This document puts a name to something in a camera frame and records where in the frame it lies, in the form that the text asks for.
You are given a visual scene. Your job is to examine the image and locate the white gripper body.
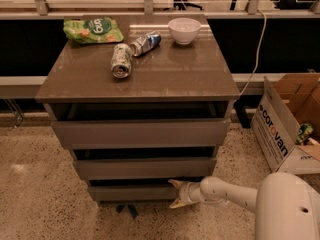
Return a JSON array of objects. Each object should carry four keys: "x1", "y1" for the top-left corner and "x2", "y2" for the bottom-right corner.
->
[{"x1": 179, "y1": 181, "x2": 201, "y2": 204}]

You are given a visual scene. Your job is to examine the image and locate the grey bottom drawer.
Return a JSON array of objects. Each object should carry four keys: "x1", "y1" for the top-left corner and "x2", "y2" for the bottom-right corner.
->
[{"x1": 88, "y1": 184, "x2": 179, "y2": 203}]

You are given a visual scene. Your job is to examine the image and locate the grey drawer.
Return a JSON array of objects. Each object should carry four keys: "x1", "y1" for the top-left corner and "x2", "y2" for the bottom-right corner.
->
[
  {"x1": 88, "y1": 184, "x2": 179, "y2": 203},
  {"x1": 52, "y1": 119, "x2": 230, "y2": 150},
  {"x1": 73, "y1": 157, "x2": 216, "y2": 180}
]

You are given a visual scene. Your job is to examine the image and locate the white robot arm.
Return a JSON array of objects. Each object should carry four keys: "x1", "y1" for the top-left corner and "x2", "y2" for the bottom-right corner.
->
[{"x1": 170, "y1": 172, "x2": 320, "y2": 240}]

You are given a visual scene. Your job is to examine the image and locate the grey middle drawer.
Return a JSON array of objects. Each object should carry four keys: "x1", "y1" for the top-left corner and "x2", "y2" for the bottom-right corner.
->
[{"x1": 73, "y1": 157, "x2": 216, "y2": 180}]

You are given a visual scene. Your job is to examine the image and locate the grey top drawer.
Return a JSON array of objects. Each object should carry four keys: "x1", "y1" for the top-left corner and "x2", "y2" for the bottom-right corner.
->
[{"x1": 52, "y1": 119, "x2": 230, "y2": 150}]

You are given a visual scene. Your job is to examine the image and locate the grey drawer cabinet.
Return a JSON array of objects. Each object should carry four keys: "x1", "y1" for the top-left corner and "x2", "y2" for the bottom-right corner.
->
[{"x1": 36, "y1": 15, "x2": 239, "y2": 190}]

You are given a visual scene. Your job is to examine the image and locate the cardboard box with lettering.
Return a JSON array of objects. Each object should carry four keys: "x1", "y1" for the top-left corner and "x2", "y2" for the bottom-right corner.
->
[{"x1": 251, "y1": 73, "x2": 320, "y2": 175}]

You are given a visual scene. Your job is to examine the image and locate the green can in box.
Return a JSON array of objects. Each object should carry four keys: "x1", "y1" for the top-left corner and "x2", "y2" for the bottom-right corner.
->
[{"x1": 296, "y1": 122, "x2": 314, "y2": 145}]

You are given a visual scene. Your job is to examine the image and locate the green crushed soda can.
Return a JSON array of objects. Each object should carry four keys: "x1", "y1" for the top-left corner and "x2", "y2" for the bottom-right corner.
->
[{"x1": 111, "y1": 44, "x2": 132, "y2": 79}]

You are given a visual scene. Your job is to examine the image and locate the silver blue crushed can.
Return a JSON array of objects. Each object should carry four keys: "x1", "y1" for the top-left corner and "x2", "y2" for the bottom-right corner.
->
[{"x1": 129, "y1": 31, "x2": 162, "y2": 57}]

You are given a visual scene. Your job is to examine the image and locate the white bowl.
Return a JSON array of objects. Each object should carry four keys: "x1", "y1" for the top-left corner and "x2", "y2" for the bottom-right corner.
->
[{"x1": 168, "y1": 18, "x2": 201, "y2": 45}]

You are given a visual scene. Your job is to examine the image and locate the green snack bag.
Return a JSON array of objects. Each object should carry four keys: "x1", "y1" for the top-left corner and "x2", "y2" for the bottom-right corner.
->
[{"x1": 63, "y1": 16, "x2": 124, "y2": 44}]

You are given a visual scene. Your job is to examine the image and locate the metal window railing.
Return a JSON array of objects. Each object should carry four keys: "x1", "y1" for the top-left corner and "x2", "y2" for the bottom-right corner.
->
[{"x1": 0, "y1": 0, "x2": 319, "y2": 19}]

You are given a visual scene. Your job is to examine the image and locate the white cable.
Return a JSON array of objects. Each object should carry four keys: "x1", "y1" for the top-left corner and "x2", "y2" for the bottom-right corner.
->
[{"x1": 238, "y1": 9, "x2": 268, "y2": 97}]

